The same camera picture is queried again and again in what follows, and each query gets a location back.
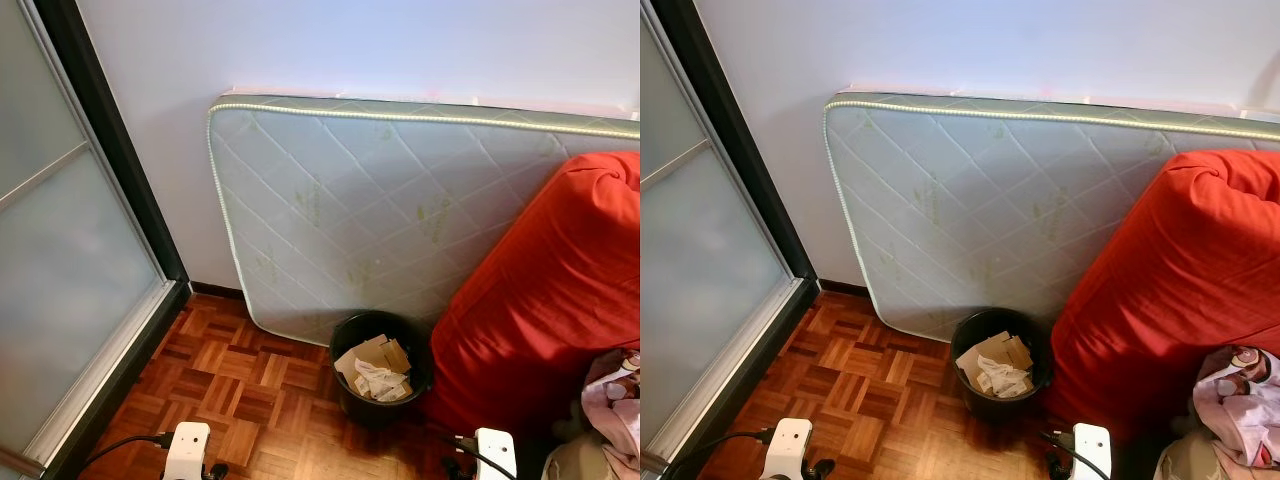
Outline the pink cartoon print blanket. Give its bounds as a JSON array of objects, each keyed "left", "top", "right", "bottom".
[
  {"left": 1192, "top": 345, "right": 1280, "bottom": 469},
  {"left": 582, "top": 350, "right": 641, "bottom": 471}
]

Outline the black waste bin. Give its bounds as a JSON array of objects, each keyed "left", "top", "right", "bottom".
[
  {"left": 329, "top": 310, "right": 436, "bottom": 429},
  {"left": 950, "top": 307, "right": 1053, "bottom": 426}
]

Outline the crumpled white paper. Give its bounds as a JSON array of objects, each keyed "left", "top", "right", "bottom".
[
  {"left": 352, "top": 362, "right": 409, "bottom": 403},
  {"left": 975, "top": 355, "right": 1033, "bottom": 399}
]

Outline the brown cardboard piece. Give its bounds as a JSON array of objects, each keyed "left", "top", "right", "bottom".
[
  {"left": 335, "top": 336, "right": 413, "bottom": 401},
  {"left": 955, "top": 331, "right": 1035, "bottom": 396}
]

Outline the red covered folded mattress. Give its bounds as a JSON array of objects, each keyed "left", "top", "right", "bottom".
[
  {"left": 425, "top": 150, "right": 641, "bottom": 441},
  {"left": 1040, "top": 148, "right": 1280, "bottom": 441}
]

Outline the frosted glass sliding door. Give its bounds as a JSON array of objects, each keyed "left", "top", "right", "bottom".
[
  {"left": 0, "top": 0, "right": 191, "bottom": 480},
  {"left": 640, "top": 0, "right": 821, "bottom": 480}
]

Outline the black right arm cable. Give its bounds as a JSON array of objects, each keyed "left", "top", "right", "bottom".
[
  {"left": 1040, "top": 430, "right": 1106, "bottom": 480},
  {"left": 440, "top": 432, "right": 511, "bottom": 480}
]

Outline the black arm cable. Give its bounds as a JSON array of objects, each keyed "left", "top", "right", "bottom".
[
  {"left": 1040, "top": 430, "right": 1106, "bottom": 480},
  {"left": 85, "top": 431, "right": 174, "bottom": 471},
  {"left": 690, "top": 428, "right": 777, "bottom": 476},
  {"left": 440, "top": 432, "right": 511, "bottom": 480}
]

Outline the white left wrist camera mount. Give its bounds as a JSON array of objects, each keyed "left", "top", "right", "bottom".
[
  {"left": 163, "top": 422, "right": 212, "bottom": 480},
  {"left": 768, "top": 418, "right": 813, "bottom": 480}
]

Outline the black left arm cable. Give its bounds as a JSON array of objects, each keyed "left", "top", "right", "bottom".
[
  {"left": 690, "top": 428, "right": 777, "bottom": 476},
  {"left": 85, "top": 431, "right": 174, "bottom": 471}
]

